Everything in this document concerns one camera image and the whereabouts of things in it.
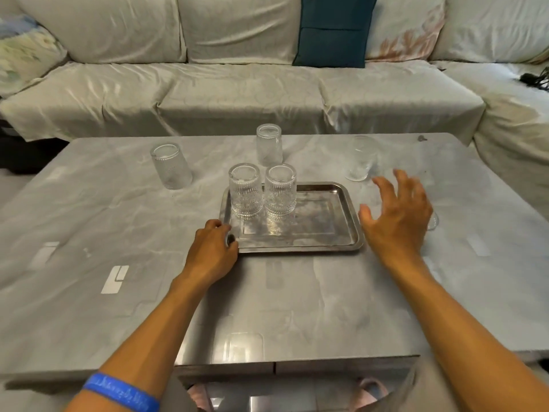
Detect person's left hand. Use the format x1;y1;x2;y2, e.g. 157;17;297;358
174;219;239;290

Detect person's right hand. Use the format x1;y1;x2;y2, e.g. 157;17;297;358
358;169;434;272

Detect steel rectangular tray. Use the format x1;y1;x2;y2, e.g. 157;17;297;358
219;182;365;254

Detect person's right forearm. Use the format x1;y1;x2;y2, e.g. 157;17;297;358
386;255;549;412

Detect person's left forearm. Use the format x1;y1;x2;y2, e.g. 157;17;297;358
63;275;203;412

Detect plain clear drinking glass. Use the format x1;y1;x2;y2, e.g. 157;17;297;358
345;135;381;183

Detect ribbed clear drinking glass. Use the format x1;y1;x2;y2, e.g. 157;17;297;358
228;163;263;219
256;123;284;167
264;164;298;217
150;142;194;190

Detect coral floral cushion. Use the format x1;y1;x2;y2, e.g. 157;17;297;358
366;0;447;63

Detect cream covered sofa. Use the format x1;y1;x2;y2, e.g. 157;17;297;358
0;0;549;221

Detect teal cushion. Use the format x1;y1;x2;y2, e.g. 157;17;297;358
293;0;379;68

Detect person's grey shorts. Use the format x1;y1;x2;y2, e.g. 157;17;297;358
160;359;464;412

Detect cream sofa back cushion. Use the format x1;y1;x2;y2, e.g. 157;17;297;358
12;0;187;65
177;0;302;65
430;0;549;65

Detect blue rubber wristband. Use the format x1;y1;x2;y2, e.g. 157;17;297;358
82;372;160;412

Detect blue green floral cushion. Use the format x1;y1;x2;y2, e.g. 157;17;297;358
0;14;68;98

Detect black cable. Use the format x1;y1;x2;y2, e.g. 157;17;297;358
519;66;549;91

